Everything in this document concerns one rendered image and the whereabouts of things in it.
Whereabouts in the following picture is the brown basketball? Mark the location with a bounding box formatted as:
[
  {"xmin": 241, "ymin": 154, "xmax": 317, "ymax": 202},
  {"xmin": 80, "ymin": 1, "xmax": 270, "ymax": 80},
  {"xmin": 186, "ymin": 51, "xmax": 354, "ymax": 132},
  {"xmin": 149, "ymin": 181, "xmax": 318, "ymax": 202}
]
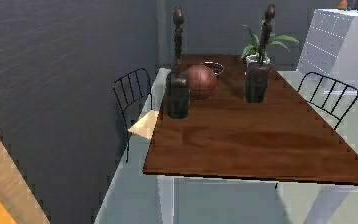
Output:
[{"xmin": 186, "ymin": 64, "xmax": 219, "ymax": 101}]

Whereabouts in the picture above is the dark brown bowl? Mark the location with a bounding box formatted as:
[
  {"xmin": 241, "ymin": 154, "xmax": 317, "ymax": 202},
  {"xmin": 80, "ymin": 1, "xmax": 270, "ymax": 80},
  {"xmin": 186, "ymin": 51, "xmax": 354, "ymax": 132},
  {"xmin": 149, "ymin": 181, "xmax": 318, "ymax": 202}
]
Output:
[{"xmin": 202, "ymin": 61, "xmax": 225, "ymax": 79}]

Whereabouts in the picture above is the dark brown wooden table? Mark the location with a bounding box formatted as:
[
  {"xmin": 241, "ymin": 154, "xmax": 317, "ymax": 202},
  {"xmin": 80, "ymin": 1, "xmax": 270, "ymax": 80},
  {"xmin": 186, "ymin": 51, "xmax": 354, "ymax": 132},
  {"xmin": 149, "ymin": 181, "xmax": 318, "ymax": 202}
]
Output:
[{"xmin": 142, "ymin": 54, "xmax": 358, "ymax": 224}]

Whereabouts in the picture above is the green fern in white pot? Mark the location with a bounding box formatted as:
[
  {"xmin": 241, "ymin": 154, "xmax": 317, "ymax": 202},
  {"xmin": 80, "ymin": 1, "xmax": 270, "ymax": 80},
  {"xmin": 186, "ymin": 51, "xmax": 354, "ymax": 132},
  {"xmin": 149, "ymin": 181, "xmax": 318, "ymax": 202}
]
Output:
[{"xmin": 240, "ymin": 27, "xmax": 300, "ymax": 67}]

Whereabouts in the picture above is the white chest of drawers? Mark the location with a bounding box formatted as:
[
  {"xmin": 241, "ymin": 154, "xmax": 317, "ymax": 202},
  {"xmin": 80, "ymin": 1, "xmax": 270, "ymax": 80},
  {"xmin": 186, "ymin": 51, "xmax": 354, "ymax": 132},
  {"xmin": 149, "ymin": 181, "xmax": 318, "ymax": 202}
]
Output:
[{"xmin": 296, "ymin": 8, "xmax": 358, "ymax": 91}]

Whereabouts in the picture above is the light wooden door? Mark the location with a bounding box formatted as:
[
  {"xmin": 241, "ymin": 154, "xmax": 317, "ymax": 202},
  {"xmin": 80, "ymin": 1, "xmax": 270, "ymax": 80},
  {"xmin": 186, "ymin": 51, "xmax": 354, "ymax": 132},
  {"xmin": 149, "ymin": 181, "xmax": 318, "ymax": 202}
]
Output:
[{"xmin": 0, "ymin": 119, "xmax": 51, "ymax": 224}]

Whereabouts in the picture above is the black wire chair wooden seat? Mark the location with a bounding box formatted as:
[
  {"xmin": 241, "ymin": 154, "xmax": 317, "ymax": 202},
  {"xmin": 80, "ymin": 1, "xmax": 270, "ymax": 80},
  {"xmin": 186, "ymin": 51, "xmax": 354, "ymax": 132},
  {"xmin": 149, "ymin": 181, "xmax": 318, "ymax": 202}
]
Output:
[
  {"xmin": 112, "ymin": 67, "xmax": 160, "ymax": 164},
  {"xmin": 297, "ymin": 71, "xmax": 358, "ymax": 131}
]

